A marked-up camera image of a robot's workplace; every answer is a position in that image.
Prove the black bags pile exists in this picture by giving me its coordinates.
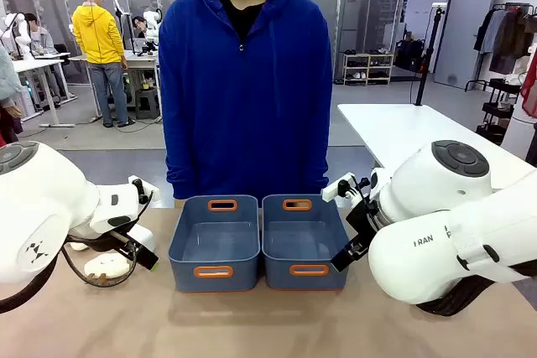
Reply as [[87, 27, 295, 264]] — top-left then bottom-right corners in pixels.
[[394, 38, 427, 75]]

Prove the thick black right arm hose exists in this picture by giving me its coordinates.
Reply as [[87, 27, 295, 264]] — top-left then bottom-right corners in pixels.
[[414, 261, 537, 318]]

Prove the red hanging garment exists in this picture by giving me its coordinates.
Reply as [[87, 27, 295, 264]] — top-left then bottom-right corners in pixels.
[[519, 49, 537, 119]]

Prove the wooden shoe rack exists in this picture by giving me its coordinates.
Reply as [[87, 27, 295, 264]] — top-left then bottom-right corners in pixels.
[[342, 52, 395, 86]]

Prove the grey step stool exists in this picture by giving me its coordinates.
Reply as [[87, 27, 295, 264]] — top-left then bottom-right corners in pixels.
[[134, 86, 161, 121]]

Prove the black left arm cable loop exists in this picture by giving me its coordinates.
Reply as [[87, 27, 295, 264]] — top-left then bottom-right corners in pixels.
[[61, 230, 142, 288]]

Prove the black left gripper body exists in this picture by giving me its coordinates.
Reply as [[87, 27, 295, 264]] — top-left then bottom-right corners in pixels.
[[111, 231, 146, 259]]

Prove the seated person in grey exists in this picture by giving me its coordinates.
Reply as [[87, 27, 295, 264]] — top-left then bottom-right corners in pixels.
[[23, 13, 68, 99]]

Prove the person in blue hoodie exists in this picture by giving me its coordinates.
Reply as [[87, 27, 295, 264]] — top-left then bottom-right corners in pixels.
[[158, 0, 335, 200]]

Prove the black utility cart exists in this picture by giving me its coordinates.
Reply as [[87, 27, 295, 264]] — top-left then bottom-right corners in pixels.
[[475, 77, 524, 146]]

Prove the seated person with black hair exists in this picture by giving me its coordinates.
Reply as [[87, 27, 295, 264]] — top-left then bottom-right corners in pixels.
[[131, 15, 149, 39]]

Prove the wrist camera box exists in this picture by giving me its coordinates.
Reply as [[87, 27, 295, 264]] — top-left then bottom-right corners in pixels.
[[127, 174, 161, 205], [321, 172, 357, 202]]

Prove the person in yellow hoodie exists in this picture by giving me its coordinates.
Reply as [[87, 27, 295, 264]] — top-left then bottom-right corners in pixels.
[[71, 0, 136, 129]]

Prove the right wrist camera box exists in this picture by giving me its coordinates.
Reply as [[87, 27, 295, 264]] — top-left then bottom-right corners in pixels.
[[321, 172, 357, 202]]

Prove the thick black left arm hose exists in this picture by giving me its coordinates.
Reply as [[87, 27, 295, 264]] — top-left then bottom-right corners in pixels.
[[0, 255, 60, 315]]

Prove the blue basket with orange handles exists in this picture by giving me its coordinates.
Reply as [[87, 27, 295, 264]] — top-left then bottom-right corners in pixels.
[[261, 193, 350, 291], [168, 194, 262, 293]]

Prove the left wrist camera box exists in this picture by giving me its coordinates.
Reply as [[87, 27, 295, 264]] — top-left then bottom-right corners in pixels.
[[127, 174, 161, 205]]

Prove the clothes rack with garments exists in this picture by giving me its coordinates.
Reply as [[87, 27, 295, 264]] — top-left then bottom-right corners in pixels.
[[464, 2, 537, 93]]

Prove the thick black arm hose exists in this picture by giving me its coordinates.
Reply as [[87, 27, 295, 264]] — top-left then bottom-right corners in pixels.
[[0, 255, 60, 315], [414, 261, 537, 318]]

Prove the black tripod pole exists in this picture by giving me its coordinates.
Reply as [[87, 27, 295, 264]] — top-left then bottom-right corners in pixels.
[[414, 4, 446, 107]]

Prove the white side table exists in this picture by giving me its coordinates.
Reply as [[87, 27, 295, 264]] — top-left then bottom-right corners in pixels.
[[336, 102, 537, 191]]

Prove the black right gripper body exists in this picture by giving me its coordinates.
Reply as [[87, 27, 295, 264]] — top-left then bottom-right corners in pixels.
[[345, 200, 381, 246]]

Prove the white office desk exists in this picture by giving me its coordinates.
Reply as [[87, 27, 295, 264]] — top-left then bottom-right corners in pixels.
[[68, 49, 163, 121], [11, 52, 77, 129]]

